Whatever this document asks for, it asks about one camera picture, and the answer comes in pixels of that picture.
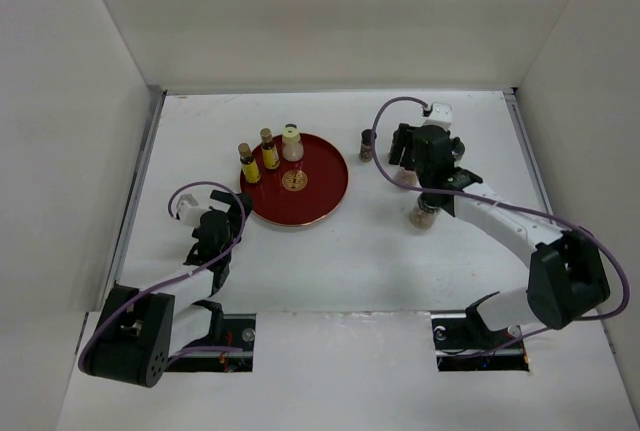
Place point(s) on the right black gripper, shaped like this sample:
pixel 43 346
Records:
pixel 404 131

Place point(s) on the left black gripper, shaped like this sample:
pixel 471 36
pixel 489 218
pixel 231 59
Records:
pixel 234 212

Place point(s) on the yellow label bottle front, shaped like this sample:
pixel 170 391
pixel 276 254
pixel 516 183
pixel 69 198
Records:
pixel 249 166

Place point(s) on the yellow label bottle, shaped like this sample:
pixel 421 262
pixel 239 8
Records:
pixel 249 166
pixel 269 150

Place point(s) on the cream squeeze bottle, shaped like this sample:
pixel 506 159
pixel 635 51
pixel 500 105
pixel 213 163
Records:
pixel 292 147

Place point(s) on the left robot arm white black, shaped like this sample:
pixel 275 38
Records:
pixel 132 338

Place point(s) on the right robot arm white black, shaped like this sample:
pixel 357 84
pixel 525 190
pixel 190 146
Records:
pixel 566 274

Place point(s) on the black cap spice jar left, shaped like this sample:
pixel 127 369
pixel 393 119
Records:
pixel 366 145

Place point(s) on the pink lid spice jar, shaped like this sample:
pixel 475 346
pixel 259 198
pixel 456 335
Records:
pixel 406 177

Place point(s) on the black grinder top jar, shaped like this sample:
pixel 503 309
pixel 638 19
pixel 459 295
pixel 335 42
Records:
pixel 457 149

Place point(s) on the dark lid nut jar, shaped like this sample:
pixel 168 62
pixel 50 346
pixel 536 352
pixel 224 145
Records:
pixel 423 215

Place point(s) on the red round tray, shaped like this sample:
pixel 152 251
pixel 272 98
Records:
pixel 299 193

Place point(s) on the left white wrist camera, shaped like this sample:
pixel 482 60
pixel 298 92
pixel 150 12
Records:
pixel 188 211

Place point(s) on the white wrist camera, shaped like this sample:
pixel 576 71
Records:
pixel 438 114
pixel 188 211

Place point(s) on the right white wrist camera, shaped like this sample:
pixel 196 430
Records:
pixel 438 114

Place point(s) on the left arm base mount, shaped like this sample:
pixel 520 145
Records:
pixel 206 339

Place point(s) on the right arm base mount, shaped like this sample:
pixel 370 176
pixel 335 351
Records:
pixel 461 346

